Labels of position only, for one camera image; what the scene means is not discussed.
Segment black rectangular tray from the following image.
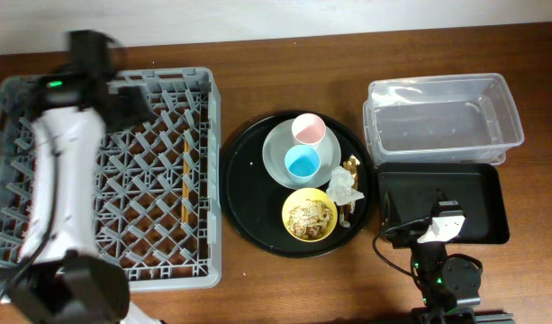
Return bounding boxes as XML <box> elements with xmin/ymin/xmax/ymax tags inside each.
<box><xmin>377</xmin><ymin>163</ymin><xmax>510</xmax><ymax>245</ymax></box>

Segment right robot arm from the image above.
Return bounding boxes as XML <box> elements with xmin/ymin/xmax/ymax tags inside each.
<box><xmin>373</xmin><ymin>190</ymin><xmax>515</xmax><ymax>324</ymax></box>

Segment gold snack wrapper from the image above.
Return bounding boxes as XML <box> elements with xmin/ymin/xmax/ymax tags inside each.
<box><xmin>342</xmin><ymin>155</ymin><xmax>360</xmax><ymax>216</ymax></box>

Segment grey round plate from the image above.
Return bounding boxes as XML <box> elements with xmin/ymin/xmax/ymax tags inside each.
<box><xmin>262</xmin><ymin>119</ymin><xmax>341</xmax><ymax>189</ymax></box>

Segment wooden chopstick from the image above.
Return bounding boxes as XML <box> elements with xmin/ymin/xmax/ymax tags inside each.
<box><xmin>181</xmin><ymin>182</ymin><xmax>189</xmax><ymax>223</ymax></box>
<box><xmin>182</xmin><ymin>141</ymin><xmax>191</xmax><ymax>194</ymax></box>

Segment yellow bowl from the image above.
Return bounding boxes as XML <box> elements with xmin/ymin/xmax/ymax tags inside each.
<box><xmin>282</xmin><ymin>188</ymin><xmax>338</xmax><ymax>243</ymax></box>

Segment pink plastic cup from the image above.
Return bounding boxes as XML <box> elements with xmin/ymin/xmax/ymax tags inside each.
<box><xmin>291</xmin><ymin>113</ymin><xmax>327</xmax><ymax>149</ymax></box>

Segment food scraps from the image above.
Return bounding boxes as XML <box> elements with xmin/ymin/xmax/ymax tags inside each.
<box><xmin>285</xmin><ymin>200</ymin><xmax>333</xmax><ymax>240</ymax></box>

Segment grey plastic dishwasher rack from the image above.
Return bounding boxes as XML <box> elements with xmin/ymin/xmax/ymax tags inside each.
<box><xmin>0</xmin><ymin>67</ymin><xmax>222</xmax><ymax>293</ymax></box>

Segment small metal spoon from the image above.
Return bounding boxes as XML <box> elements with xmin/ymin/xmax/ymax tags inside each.
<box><xmin>339</xmin><ymin>205</ymin><xmax>351</xmax><ymax>228</ymax></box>

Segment round black serving tray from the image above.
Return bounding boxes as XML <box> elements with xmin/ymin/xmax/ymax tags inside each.
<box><xmin>220</xmin><ymin>111</ymin><xmax>378</xmax><ymax>258</ymax></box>

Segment blue plastic cup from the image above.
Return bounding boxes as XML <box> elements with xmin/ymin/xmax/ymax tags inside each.
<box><xmin>285</xmin><ymin>145</ymin><xmax>321</xmax><ymax>185</ymax></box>

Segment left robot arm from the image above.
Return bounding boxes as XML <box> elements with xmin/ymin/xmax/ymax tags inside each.
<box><xmin>0</xmin><ymin>30</ymin><xmax>155</xmax><ymax>323</ymax></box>

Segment clear plastic waste bin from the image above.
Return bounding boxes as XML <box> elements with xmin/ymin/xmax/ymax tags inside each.
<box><xmin>363</xmin><ymin>73</ymin><xmax>525</xmax><ymax>166</ymax></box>

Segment white napkin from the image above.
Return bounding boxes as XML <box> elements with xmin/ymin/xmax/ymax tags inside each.
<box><xmin>326</xmin><ymin>166</ymin><xmax>365</xmax><ymax>206</ymax></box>

